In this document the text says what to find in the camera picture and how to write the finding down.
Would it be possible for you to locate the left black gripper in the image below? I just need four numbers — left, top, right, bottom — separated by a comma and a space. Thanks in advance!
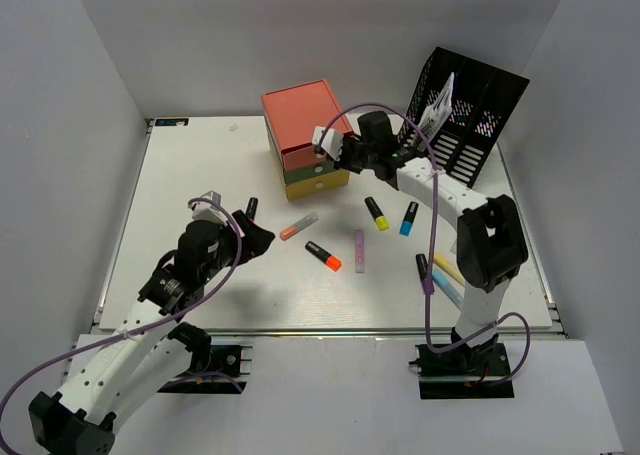
200, 209, 275, 282

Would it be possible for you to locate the orange grey highlighter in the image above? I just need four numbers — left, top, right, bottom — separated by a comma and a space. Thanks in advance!
279, 212, 319, 241

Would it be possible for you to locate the pink black highlighter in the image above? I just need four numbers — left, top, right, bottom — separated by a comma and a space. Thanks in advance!
245, 197, 259, 221

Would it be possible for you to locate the yellow bottom drawer box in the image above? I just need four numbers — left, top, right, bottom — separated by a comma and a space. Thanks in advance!
281, 170, 350, 200

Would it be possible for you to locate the white printed paper booklet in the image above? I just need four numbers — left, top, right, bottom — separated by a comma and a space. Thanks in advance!
417, 72, 455, 140

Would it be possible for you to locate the green drawer box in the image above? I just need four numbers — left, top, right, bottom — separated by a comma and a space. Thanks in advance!
271, 144, 334, 184

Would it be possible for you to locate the black yellow highlighter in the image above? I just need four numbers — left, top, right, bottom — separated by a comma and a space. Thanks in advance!
364, 196, 389, 231

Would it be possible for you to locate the black orange highlighter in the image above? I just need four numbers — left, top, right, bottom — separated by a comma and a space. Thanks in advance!
305, 241, 342, 271

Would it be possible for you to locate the black blue highlighter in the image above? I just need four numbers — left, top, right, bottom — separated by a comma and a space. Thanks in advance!
399, 201, 419, 236

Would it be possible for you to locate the coral top drawer box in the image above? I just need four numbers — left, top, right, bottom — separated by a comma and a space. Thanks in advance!
261, 79, 342, 171

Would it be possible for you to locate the black purple highlighter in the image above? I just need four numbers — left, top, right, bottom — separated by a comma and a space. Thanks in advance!
415, 253, 434, 296

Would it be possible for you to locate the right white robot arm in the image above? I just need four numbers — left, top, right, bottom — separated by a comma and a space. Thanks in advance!
312, 111, 529, 374

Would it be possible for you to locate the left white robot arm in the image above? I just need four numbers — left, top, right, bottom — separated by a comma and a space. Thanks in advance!
28, 209, 275, 454

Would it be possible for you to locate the pastel purple highlighter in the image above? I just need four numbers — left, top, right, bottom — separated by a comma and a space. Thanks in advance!
354, 229, 365, 274

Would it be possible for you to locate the black three-slot file holder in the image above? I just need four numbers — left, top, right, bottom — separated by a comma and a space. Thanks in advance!
406, 47, 530, 188

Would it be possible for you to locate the pastel yellow highlighter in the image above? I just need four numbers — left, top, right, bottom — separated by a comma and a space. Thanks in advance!
434, 252, 465, 285

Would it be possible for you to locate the black label sticker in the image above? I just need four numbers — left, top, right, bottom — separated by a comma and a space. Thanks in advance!
154, 118, 189, 127

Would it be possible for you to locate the pastel blue highlighter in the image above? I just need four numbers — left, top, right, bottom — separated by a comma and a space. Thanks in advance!
432, 268, 464, 310

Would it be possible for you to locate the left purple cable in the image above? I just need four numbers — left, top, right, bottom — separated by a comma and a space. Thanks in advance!
0, 194, 245, 454

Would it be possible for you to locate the purple cable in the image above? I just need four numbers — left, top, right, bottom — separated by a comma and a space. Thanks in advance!
0, 194, 245, 454
319, 103, 531, 389

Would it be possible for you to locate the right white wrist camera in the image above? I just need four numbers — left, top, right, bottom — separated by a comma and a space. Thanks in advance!
311, 126, 348, 162

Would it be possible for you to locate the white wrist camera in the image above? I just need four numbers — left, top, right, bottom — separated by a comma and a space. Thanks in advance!
187, 190, 227, 225
311, 126, 348, 162

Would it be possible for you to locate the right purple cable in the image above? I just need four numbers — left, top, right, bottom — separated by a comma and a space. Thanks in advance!
319, 103, 531, 389

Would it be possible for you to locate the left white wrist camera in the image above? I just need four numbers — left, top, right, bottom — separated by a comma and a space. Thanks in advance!
187, 190, 227, 225

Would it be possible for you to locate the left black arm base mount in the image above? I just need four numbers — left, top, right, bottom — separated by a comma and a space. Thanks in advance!
158, 322, 250, 395

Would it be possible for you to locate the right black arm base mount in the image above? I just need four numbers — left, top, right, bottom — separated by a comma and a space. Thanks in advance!
408, 335, 515, 400

